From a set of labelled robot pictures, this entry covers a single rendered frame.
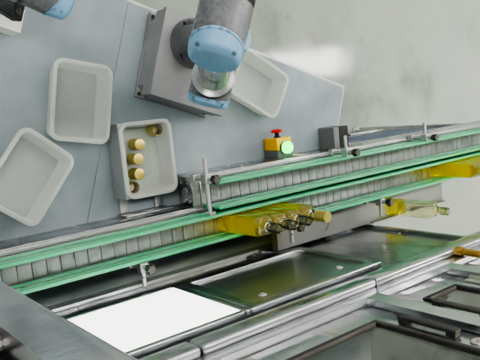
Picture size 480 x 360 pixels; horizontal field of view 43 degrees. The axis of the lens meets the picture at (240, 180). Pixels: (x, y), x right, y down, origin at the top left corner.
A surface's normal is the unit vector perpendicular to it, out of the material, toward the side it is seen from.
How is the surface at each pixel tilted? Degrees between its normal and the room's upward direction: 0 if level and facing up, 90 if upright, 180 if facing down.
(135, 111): 0
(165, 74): 1
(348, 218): 0
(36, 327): 90
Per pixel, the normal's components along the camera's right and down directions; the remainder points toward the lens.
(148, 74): -0.77, -0.18
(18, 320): -0.10, -0.99
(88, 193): 0.61, 0.04
